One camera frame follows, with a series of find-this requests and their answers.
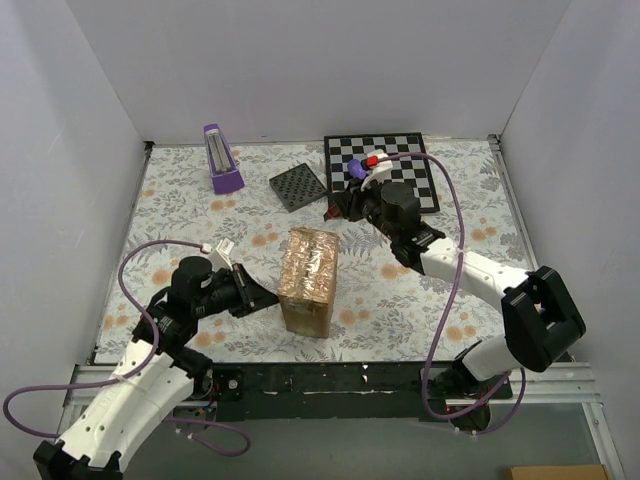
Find brown cardboard express box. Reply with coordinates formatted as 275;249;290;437
277;227;339;339

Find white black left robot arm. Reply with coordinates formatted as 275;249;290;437
33;256;278;479

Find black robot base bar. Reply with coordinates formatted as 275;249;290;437
187;362;516;422

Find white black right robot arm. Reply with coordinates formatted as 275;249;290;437
334;182;586;398

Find purple toy microphone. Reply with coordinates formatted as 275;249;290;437
347;158;368;180

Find black white chessboard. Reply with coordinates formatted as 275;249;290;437
324;132;440;214

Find grey studded building plate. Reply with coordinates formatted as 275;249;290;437
269;163;327;213

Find purple capped clear bottle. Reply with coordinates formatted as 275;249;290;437
203;124;245;195

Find brown cardboard boxes on floor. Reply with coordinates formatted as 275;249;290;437
505;464;611;480

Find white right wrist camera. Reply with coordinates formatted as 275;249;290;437
358;149;393;191

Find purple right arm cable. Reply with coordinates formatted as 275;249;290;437
379;152;527;420

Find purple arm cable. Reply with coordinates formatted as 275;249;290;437
3;240;251;457
379;152;527;420

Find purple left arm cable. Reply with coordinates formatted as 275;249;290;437
3;240;251;457

